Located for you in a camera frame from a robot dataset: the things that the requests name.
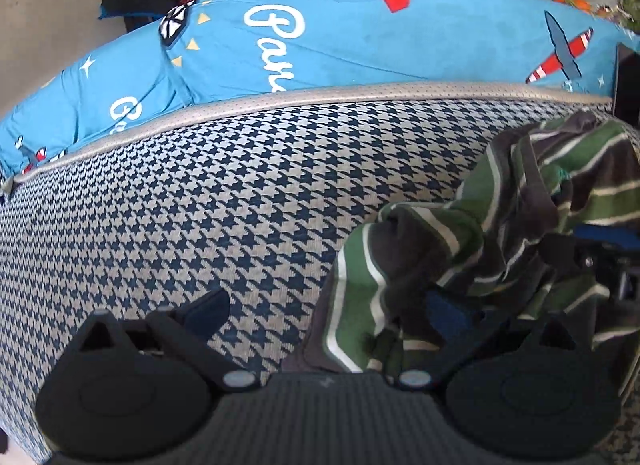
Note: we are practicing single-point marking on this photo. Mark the blue printed sofa cover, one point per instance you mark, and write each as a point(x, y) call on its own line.
point(350, 35)

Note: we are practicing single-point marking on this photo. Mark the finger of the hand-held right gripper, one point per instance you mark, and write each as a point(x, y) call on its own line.
point(605, 265)

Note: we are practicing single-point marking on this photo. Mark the houndstooth sofa seat cover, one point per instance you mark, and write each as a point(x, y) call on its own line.
point(200, 205)

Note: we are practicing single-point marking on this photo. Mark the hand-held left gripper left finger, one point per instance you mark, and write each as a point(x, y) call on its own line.
point(210, 314)

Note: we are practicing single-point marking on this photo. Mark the green brown striped t-shirt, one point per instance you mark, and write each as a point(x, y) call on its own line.
point(410, 255)

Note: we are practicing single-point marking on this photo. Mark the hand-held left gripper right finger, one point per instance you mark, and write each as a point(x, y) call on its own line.
point(452, 315)

